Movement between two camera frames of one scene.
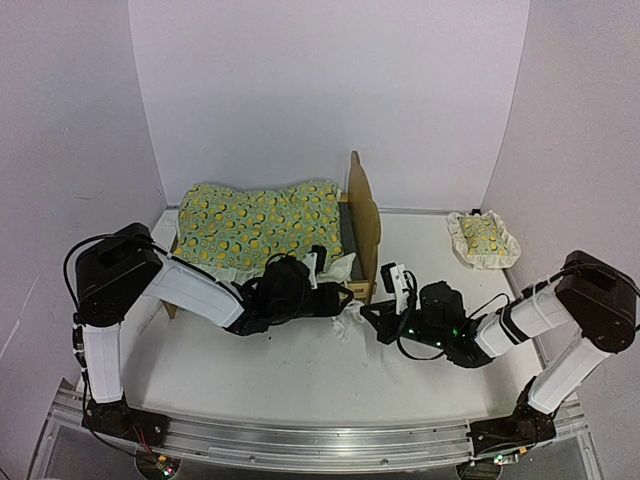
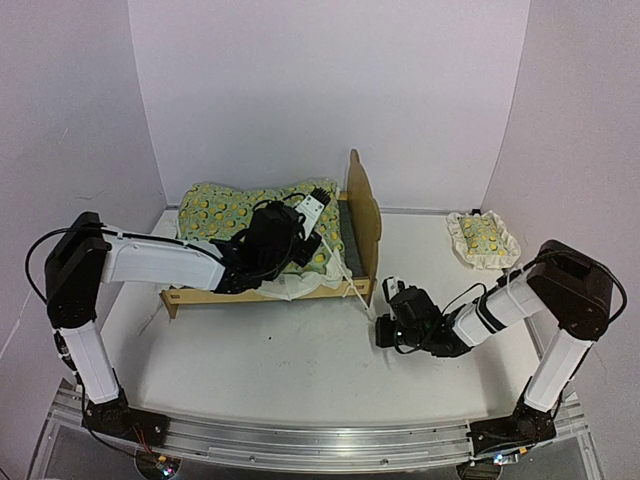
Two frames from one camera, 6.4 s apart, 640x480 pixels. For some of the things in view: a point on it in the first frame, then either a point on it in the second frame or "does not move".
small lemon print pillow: x=482 y=241 does not move
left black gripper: x=320 y=298 -> x=308 y=244
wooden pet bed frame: x=367 y=225 does not move
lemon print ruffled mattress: x=233 y=233 does not move
